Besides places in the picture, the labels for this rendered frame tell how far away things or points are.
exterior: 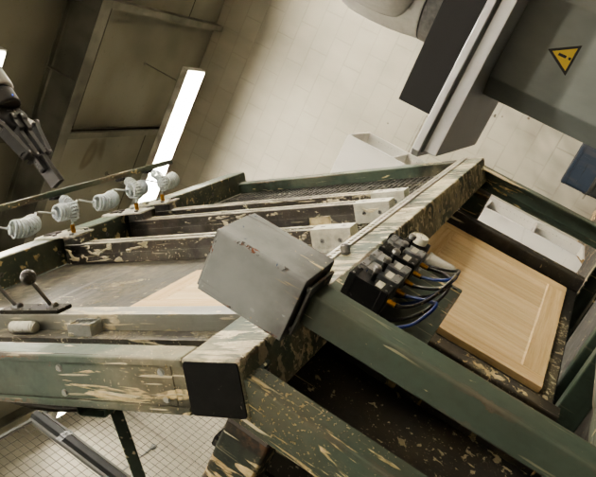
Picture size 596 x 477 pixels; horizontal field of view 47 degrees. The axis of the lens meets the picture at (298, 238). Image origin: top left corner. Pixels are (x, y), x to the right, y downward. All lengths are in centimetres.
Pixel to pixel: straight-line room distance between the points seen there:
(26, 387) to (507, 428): 93
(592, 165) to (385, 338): 480
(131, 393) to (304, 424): 35
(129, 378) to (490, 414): 64
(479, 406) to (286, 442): 33
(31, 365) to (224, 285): 51
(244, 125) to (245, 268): 656
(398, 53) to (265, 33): 145
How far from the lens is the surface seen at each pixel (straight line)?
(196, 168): 794
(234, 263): 110
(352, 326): 108
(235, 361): 117
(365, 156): 567
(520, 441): 109
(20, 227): 234
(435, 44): 125
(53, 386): 147
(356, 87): 715
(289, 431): 118
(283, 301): 108
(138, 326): 161
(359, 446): 117
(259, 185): 350
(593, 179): 579
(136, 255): 235
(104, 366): 135
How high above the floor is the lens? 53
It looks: 15 degrees up
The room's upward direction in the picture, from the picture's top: 59 degrees counter-clockwise
